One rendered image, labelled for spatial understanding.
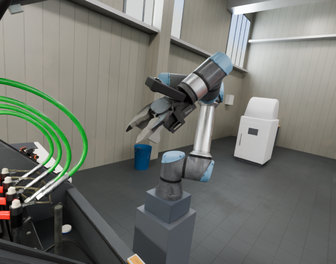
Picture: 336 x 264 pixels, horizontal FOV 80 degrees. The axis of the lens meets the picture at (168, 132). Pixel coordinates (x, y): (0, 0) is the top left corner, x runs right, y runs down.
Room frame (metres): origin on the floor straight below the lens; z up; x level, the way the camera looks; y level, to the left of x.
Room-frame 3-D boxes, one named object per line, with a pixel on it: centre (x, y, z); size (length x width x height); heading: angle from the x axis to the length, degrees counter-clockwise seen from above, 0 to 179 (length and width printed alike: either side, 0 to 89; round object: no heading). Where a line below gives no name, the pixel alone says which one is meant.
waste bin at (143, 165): (3.55, 0.43, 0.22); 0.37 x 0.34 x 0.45; 141
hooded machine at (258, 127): (4.89, -2.18, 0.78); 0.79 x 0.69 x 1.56; 141
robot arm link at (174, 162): (1.01, -0.05, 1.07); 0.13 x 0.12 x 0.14; 80
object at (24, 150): (1.09, 0.79, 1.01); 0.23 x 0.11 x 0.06; 45
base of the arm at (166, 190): (1.01, -0.04, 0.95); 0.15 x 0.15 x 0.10
